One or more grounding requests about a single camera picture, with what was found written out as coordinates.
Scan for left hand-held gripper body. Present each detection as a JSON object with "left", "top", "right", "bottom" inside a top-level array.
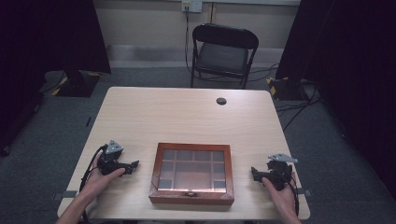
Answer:
[{"left": 97, "top": 139, "right": 132, "bottom": 176}]

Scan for person's right hand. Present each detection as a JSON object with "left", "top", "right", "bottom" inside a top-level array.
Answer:
[{"left": 262, "top": 172, "right": 299, "bottom": 217}]

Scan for black folding chair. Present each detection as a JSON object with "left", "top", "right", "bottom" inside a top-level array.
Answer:
[{"left": 190, "top": 22, "right": 260, "bottom": 91}]

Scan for person's left hand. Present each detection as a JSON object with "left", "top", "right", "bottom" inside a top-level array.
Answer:
[{"left": 79, "top": 163, "right": 126, "bottom": 205}]

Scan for black wall cable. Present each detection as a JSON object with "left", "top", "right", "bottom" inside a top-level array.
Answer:
[{"left": 184, "top": 8, "right": 194, "bottom": 76}]

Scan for dark curtain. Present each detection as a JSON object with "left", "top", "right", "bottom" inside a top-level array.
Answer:
[
  {"left": 275, "top": 0, "right": 396, "bottom": 202},
  {"left": 0, "top": 0, "right": 112, "bottom": 157}
]

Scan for black floor cables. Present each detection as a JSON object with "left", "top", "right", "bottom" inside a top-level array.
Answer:
[{"left": 248, "top": 62, "right": 323, "bottom": 133}]

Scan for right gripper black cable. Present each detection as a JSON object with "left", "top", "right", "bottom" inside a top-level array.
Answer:
[{"left": 281, "top": 169, "right": 301, "bottom": 217}]

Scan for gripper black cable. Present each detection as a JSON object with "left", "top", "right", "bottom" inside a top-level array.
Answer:
[
  {"left": 78, "top": 144, "right": 108, "bottom": 224},
  {"left": 281, "top": 169, "right": 301, "bottom": 217}
]

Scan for white wall outlet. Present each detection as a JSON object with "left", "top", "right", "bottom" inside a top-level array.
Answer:
[{"left": 181, "top": 0, "right": 204, "bottom": 14}]

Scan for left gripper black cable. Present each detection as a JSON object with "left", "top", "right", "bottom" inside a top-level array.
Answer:
[{"left": 78, "top": 144, "right": 108, "bottom": 224}]

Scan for wooden box with glass lid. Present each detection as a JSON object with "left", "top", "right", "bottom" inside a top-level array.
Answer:
[{"left": 148, "top": 142, "right": 235, "bottom": 206}]

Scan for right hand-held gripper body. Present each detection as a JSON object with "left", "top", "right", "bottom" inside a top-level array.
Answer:
[{"left": 262, "top": 152, "right": 299, "bottom": 191}]

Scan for black stand base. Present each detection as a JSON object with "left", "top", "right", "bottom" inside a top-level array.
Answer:
[
  {"left": 266, "top": 76, "right": 309, "bottom": 102},
  {"left": 50, "top": 69, "right": 102, "bottom": 98}
]

